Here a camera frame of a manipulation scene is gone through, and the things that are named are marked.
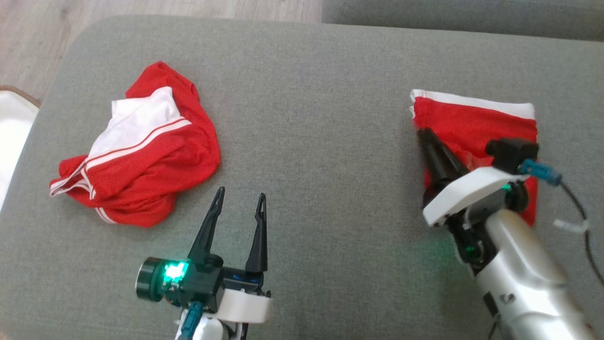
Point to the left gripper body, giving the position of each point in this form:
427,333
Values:
207,283

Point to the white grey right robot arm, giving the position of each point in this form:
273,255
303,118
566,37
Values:
524,274

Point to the small grey sofa cushion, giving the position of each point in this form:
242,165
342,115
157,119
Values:
462,19

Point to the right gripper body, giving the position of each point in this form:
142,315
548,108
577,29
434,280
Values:
472,193

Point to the red jersey white striped panel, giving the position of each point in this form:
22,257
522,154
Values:
155,156

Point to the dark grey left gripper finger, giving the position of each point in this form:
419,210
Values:
258,236
207,231

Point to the large grey sofa seat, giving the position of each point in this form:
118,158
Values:
321,141

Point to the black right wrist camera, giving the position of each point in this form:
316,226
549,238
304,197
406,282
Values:
512,151

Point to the red shorts white band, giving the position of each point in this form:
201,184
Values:
472,127

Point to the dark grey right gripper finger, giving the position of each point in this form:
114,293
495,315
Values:
436,165
453,160

